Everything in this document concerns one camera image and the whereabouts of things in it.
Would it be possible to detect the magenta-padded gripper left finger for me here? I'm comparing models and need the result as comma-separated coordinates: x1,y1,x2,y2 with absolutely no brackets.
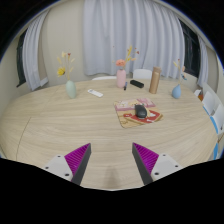
42,142,92,185

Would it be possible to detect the white chair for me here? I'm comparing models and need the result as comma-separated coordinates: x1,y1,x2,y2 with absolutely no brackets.
209,103,224,134
91,75,118,82
202,90,218,116
132,68,153,80

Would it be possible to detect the white remote control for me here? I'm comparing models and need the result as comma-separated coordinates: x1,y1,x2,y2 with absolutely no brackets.
87,88,105,98

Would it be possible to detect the black computer mouse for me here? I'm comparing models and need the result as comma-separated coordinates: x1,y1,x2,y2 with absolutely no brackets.
134,103,148,120

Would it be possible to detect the pink vase with orange flowers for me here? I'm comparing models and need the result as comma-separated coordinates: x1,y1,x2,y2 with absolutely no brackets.
114,45,140,89

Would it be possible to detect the blue vase with dried flowers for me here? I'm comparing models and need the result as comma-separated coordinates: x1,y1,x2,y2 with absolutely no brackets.
171,58,188,100

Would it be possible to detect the wide white curtain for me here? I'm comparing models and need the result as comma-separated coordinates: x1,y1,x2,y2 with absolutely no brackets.
82,0,185,80

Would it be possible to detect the green vase with yellow flowers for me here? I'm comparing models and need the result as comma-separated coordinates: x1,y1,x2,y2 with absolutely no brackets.
55,50,78,100

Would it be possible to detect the dark window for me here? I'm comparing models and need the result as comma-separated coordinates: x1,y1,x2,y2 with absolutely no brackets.
15,29,28,88
179,19,201,78

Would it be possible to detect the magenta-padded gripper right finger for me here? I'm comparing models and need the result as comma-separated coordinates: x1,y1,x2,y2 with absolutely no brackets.
131,142,183,185

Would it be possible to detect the cartoon print mouse pad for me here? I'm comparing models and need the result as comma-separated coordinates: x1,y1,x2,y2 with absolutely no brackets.
113,97,164,129

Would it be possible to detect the bronze drink bottle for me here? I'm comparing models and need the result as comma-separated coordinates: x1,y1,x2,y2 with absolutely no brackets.
148,66,163,95

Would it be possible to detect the black rectangular case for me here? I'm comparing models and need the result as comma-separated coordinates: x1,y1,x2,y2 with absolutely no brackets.
129,79,145,89

